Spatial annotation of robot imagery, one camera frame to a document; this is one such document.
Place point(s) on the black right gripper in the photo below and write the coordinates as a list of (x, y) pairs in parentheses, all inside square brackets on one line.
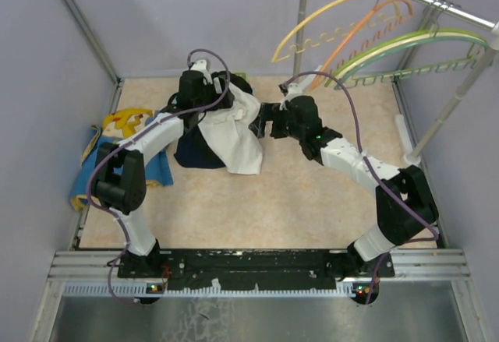
[(268, 112)]

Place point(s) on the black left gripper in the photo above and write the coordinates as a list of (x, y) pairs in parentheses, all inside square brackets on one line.
[(221, 105)]

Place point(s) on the black t-shirt white trim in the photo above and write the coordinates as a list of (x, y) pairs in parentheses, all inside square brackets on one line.
[(238, 83)]

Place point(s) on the off-white t-shirt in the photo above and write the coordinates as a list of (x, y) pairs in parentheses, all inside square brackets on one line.
[(227, 133)]

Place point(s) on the dark navy t-shirt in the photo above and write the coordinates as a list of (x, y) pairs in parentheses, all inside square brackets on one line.
[(193, 152)]

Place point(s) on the yellow hanger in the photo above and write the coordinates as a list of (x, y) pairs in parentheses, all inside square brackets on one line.
[(330, 23)]

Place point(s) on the mint green hanger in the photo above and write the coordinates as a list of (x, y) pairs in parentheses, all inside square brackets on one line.
[(424, 55)]

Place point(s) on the cream hanger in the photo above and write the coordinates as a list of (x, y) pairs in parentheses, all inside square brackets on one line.
[(371, 53)]

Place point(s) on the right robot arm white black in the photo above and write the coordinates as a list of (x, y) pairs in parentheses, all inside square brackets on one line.
[(404, 203)]

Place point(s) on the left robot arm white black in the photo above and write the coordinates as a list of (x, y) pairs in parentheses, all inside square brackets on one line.
[(117, 184)]

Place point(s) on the blue Pikachu t-shirt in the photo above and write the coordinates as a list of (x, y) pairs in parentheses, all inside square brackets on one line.
[(116, 126)]

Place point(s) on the metal clothes rack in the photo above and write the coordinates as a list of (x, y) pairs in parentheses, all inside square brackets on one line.
[(434, 9)]

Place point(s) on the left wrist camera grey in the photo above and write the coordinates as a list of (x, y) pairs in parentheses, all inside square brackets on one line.
[(203, 65)]

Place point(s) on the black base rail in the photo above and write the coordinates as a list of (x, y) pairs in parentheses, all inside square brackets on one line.
[(266, 270)]

